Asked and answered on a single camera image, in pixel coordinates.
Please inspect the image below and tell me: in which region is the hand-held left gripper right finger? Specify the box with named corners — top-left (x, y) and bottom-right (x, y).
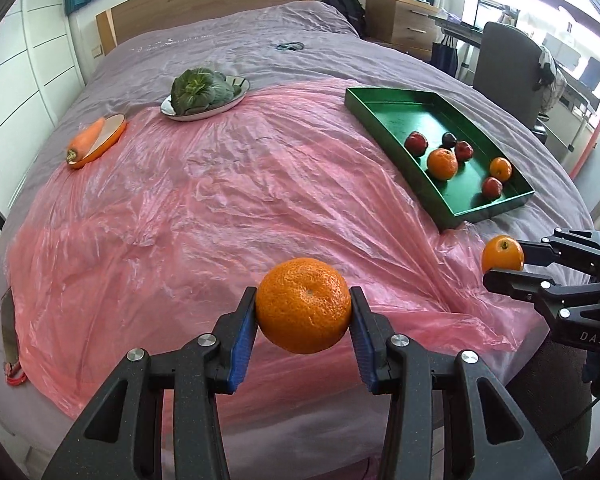
top-left (349, 286), bottom-right (556, 480)

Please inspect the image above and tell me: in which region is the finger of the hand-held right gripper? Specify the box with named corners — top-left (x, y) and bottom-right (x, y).
top-left (517, 228), bottom-right (600, 274)
top-left (482, 267), bottom-right (600, 324)

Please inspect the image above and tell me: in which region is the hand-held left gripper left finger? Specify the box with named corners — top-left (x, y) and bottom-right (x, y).
top-left (42, 286), bottom-right (258, 480)

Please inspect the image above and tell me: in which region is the small orange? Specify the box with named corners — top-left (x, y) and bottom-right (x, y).
top-left (481, 235), bottom-right (525, 274)
top-left (489, 157), bottom-right (513, 181)

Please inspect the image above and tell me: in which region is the bumpy orange mandarin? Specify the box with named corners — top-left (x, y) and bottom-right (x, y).
top-left (255, 257), bottom-right (353, 355)

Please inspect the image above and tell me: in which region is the green metal tray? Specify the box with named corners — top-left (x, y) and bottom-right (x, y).
top-left (344, 86), bottom-right (537, 232)

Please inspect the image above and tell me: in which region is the dark grey clothing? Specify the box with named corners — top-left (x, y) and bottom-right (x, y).
top-left (505, 335), bottom-right (596, 480)

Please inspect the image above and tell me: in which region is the pink pole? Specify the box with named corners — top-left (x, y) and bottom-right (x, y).
top-left (570, 105), bottom-right (600, 178)

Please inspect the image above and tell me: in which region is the large orange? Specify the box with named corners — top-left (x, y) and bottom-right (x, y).
top-left (426, 148), bottom-right (459, 181)

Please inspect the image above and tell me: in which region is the white desk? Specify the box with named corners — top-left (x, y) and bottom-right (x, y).
top-left (555, 60), bottom-right (600, 161)

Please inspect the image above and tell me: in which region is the pink plastic sheet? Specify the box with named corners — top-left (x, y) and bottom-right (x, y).
top-left (7, 79), bottom-right (551, 418)

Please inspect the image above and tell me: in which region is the patterned garment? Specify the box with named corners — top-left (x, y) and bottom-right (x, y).
top-left (535, 45), bottom-right (568, 121)

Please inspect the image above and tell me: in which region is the laptop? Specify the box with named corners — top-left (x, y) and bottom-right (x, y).
top-left (577, 56), bottom-right (600, 93)

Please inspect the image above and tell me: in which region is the grey office chair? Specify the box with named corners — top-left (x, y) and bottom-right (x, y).
top-left (472, 21), bottom-right (563, 146)

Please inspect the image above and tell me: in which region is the dark blue bag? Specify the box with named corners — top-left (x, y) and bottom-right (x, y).
top-left (431, 35), bottom-right (460, 73)

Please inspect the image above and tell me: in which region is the white oval plate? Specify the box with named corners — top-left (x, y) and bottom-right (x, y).
top-left (160, 75), bottom-right (251, 122)

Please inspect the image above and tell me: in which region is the grey desk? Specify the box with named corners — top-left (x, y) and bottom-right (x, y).
top-left (432, 7), bottom-right (486, 41)

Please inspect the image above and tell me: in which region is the orange-rimmed plate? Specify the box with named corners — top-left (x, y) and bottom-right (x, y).
top-left (75, 114), bottom-right (128, 169)

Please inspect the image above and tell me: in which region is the carrot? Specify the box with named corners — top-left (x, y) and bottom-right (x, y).
top-left (66, 118), bottom-right (107, 165)

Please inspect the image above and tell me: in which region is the green leafy vegetable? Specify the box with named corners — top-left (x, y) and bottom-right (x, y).
top-left (170, 68), bottom-right (243, 113)

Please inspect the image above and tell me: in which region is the wooden dresser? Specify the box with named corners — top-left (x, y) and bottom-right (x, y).
top-left (365, 0), bottom-right (446, 56)

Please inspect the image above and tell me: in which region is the purple blanket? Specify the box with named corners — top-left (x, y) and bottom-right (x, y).
top-left (0, 0), bottom-right (596, 461)

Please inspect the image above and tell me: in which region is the black backpack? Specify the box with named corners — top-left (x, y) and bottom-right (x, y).
top-left (321, 0), bottom-right (367, 36)

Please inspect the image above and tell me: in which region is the white wardrobe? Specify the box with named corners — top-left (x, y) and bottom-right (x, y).
top-left (0, 0), bottom-right (88, 231)

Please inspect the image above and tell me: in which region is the wooden headboard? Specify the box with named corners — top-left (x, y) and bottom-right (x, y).
top-left (95, 0), bottom-right (318, 56)

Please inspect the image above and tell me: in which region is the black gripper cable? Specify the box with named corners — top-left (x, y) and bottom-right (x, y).
top-left (545, 395), bottom-right (600, 441)

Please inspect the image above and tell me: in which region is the brown and red strap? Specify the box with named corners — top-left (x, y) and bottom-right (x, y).
top-left (0, 286), bottom-right (28, 387)

